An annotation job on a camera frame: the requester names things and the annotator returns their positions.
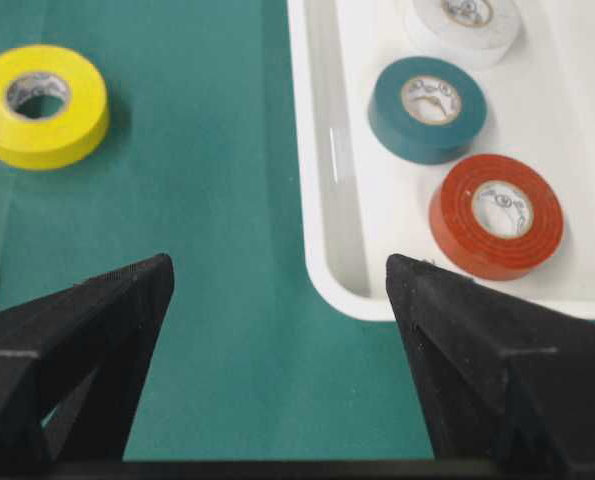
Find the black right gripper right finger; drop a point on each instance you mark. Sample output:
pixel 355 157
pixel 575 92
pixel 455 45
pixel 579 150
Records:
pixel 497 377

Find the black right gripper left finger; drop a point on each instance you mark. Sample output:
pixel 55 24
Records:
pixel 73 365

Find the red tape roll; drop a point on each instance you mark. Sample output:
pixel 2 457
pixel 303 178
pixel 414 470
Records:
pixel 495 217

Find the green tape roll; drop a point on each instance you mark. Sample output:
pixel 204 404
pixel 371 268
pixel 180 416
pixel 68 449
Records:
pixel 426 110

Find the white tape roll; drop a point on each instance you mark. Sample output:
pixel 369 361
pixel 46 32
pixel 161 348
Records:
pixel 472 34

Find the yellow tape roll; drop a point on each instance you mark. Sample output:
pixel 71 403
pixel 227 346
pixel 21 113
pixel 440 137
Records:
pixel 54 107

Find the white plastic case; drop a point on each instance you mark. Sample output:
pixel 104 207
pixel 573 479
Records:
pixel 361 203

